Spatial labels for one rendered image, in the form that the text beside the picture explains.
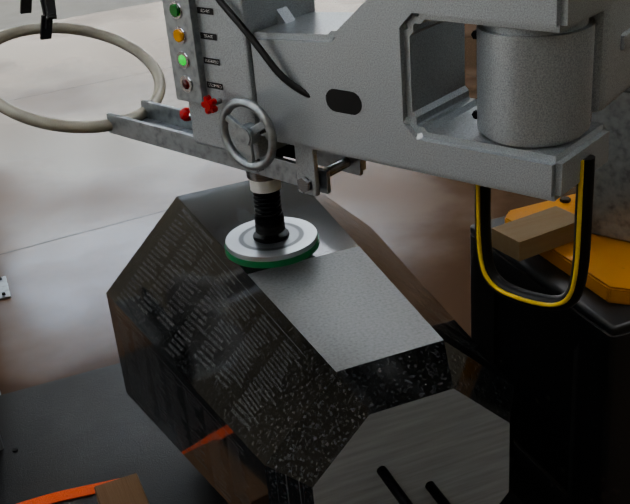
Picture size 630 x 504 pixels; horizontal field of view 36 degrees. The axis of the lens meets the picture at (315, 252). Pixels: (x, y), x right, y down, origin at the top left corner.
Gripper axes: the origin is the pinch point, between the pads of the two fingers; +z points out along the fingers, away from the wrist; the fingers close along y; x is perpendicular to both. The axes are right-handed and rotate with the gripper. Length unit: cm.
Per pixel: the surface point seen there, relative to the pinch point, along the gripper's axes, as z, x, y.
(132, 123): -3, 2, 54
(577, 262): -38, 33, 156
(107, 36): 1.1, 16.8, 9.1
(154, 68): 0.6, 21.6, 27.4
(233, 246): 6, 9, 91
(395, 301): -4, 26, 127
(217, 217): 20, 22, 67
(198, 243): 22, 14, 73
